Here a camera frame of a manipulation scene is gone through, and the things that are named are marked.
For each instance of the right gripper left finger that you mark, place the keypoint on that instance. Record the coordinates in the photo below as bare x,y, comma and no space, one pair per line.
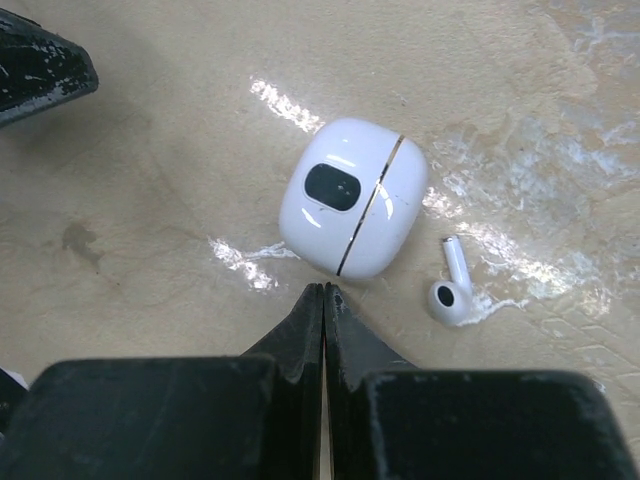
252,416

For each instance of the small white case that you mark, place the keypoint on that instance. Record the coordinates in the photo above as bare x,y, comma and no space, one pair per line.
353,198

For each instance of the white earbud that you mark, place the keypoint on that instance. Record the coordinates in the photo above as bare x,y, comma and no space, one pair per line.
450,301

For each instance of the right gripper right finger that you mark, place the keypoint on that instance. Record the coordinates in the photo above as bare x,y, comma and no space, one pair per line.
389,419

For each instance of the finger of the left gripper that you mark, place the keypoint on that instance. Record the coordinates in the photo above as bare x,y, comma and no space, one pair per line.
39,69

